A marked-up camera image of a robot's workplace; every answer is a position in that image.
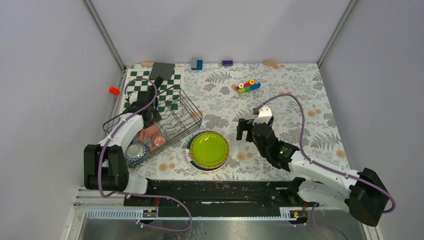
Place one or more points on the grey studded baseplate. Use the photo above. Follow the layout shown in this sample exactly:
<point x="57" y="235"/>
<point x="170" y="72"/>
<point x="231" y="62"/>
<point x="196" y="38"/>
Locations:
<point x="162" y="70"/>

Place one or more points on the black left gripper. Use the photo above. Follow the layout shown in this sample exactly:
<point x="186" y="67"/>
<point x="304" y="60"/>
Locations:
<point x="156" y="117"/>

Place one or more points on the green white checkered board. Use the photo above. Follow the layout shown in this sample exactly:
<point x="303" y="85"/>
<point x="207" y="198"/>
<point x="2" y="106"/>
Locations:
<point x="168" y="92"/>

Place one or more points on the wooden block right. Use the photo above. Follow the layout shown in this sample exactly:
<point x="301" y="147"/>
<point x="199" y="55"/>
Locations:
<point x="271" y="64"/>

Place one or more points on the wooden block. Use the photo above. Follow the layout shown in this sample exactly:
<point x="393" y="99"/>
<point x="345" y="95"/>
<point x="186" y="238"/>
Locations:
<point x="271" y="64"/>
<point x="147" y="64"/>

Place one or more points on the white plate teal rim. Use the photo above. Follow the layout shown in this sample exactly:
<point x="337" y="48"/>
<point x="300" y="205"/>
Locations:
<point x="188" y="157"/>

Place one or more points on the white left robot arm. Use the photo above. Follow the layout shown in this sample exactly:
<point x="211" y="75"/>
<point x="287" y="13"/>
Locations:
<point x="104" y="164"/>

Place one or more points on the grey and blue brick stack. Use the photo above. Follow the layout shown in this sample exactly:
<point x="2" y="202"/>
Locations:
<point x="196" y="64"/>

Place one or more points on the lime green plastic plate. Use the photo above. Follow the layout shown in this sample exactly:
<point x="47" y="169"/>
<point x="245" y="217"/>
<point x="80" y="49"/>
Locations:
<point x="209" y="149"/>

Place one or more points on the colourful toy brick car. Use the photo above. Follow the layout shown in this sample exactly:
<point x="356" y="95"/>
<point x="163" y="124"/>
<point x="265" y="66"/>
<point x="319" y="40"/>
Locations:
<point x="251" y="84"/>

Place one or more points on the blue white patterned bowl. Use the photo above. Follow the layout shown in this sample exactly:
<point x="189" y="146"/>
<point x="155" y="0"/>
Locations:
<point x="136" y="154"/>

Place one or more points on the green woven rim plate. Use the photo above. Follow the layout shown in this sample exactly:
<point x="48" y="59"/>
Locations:
<point x="192" y="155"/>

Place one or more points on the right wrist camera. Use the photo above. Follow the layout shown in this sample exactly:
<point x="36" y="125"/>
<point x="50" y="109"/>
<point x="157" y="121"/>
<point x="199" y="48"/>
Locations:
<point x="265" y="116"/>

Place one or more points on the pink dotted mug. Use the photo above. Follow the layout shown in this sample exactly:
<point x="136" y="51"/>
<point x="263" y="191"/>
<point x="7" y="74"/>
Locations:
<point x="157" y="139"/>

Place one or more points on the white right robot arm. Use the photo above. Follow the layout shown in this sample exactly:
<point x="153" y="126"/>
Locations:
<point x="361" y="193"/>

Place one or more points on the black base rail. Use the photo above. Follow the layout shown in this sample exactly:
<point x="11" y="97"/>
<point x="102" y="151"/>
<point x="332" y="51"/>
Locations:
<point x="211" y="198"/>

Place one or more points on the purple toy brick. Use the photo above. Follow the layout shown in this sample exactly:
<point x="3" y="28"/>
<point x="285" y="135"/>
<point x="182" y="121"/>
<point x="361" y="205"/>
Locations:
<point x="227" y="63"/>

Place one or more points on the red small block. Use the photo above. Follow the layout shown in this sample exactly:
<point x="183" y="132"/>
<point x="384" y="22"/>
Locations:
<point x="115" y="91"/>

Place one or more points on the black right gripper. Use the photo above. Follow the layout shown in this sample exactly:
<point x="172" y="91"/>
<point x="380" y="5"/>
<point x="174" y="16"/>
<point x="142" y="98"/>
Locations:
<point x="239" y="128"/>

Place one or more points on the wooden block left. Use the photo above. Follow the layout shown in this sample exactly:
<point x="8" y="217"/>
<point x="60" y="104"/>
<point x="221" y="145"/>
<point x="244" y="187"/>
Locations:
<point x="147" y="64"/>

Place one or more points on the black wire dish rack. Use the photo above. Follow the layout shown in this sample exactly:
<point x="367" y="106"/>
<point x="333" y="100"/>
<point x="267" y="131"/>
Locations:
<point x="175" y="124"/>

